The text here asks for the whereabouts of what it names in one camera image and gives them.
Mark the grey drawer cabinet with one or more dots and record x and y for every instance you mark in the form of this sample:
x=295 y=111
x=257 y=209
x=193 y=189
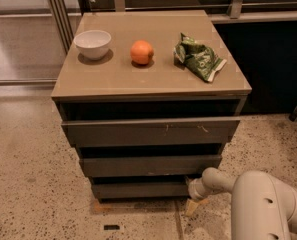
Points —
x=116 y=88

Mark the green crumpled chip bag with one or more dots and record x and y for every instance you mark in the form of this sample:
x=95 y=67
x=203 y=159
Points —
x=198 y=58

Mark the grey top drawer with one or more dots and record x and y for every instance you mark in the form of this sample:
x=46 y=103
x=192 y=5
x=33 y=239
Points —
x=150 y=132

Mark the grey middle drawer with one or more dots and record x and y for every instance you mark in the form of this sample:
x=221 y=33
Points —
x=148 y=166

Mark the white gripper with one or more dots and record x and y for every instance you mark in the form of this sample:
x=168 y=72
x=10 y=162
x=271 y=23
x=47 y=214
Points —
x=195 y=191

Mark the grey bottom drawer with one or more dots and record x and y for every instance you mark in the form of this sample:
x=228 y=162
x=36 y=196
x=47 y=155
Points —
x=139 y=190

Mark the grey drawer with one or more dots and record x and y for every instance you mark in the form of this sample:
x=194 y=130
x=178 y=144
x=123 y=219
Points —
x=139 y=190
x=150 y=132
x=148 y=166

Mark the white ceramic bowl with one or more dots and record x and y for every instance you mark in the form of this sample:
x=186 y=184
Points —
x=93 y=44

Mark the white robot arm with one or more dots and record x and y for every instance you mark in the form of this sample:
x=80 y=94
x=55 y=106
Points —
x=262 y=206

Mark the orange fruit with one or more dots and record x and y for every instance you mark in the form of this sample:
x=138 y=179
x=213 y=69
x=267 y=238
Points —
x=141 y=52

